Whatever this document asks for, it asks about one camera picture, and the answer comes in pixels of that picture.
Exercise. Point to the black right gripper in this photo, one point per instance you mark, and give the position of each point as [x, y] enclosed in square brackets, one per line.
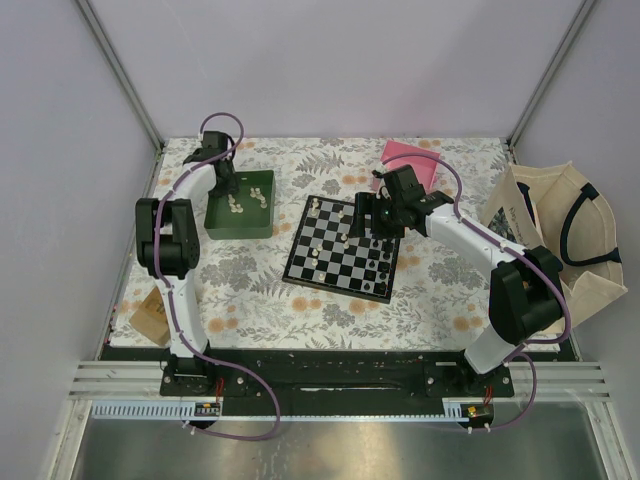
[368, 204]

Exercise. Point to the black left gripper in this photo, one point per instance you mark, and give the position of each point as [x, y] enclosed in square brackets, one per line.
[231, 187]

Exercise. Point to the green plastic tray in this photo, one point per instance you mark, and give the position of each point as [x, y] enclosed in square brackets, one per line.
[246, 214]

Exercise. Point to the black white chess board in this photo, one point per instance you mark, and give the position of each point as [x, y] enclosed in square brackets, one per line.
[324, 256]

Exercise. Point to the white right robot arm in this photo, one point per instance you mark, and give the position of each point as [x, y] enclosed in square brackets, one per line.
[525, 292]

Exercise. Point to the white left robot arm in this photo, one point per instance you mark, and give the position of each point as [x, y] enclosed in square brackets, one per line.
[168, 246]

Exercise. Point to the pink plastic tray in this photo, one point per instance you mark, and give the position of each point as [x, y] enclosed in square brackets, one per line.
[396, 154]

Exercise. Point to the cream canvas tote bag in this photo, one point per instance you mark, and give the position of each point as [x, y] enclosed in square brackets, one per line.
[559, 208]

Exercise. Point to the brown cardboard box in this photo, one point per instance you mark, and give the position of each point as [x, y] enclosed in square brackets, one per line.
[150, 319]

